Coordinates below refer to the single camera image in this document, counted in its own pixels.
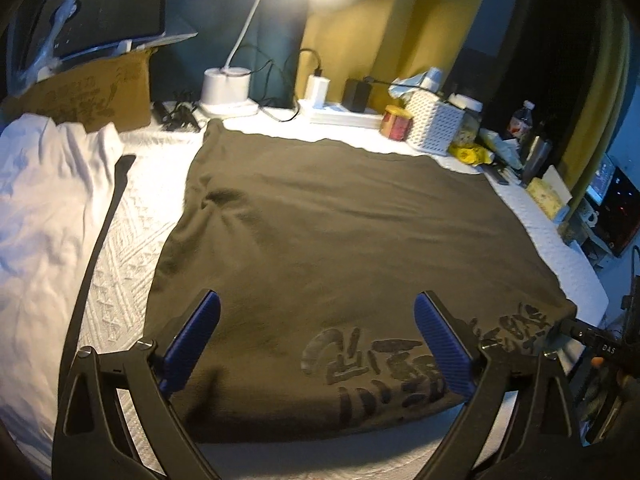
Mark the white desk lamp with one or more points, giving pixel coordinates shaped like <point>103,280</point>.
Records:
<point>225,85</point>

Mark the white plastic packet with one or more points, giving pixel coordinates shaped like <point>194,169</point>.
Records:
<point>502,147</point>

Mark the crumpled tissue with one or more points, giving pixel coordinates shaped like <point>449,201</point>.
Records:
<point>407,85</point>

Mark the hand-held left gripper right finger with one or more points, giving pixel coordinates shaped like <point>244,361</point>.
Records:
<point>442,345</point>

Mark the black phone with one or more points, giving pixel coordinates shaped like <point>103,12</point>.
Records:
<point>497,175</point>

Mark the steel flask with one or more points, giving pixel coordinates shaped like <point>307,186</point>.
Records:
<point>535,160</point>

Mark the white perforated basket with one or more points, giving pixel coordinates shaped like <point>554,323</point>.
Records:
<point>435,122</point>

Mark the white charger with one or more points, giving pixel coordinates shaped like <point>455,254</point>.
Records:
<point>316,90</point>

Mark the clear plastic bag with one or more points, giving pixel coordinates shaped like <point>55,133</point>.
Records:
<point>55,25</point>

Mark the lit computer screen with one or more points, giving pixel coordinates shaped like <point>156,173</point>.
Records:
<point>602,180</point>

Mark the glass jar with white lid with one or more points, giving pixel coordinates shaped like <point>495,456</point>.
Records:
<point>470,127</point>

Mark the black computer case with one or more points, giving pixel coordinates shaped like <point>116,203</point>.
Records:
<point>625,220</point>

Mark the black power adapter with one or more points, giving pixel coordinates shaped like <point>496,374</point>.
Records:
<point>356,96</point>

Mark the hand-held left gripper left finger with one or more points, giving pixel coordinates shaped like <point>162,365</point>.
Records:
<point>192,335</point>

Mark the cardboard box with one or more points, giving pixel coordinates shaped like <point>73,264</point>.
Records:
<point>85,90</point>

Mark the white and blue bottle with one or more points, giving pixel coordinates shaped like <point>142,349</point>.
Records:
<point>432,79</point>

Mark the clear water bottle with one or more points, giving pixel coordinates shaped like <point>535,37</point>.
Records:
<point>520,122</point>

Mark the white textured mattress cover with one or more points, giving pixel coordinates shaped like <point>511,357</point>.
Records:
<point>130,240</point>

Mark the yellow snack packet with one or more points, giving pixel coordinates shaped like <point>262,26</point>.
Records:
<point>470,154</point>

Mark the black monitor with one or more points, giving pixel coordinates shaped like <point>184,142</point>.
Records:
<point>115,10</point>

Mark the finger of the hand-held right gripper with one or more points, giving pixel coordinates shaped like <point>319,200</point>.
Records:
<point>590,340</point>

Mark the brown printed t-shirt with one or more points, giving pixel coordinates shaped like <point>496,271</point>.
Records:
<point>325,235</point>

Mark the yellow box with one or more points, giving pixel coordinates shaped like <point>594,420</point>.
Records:
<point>545,197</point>

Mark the white power strip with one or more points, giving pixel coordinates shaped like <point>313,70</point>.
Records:
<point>340,115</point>

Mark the white cloth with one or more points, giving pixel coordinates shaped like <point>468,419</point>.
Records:
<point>45,210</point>

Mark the red can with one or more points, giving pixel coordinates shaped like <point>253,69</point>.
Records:
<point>396,125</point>

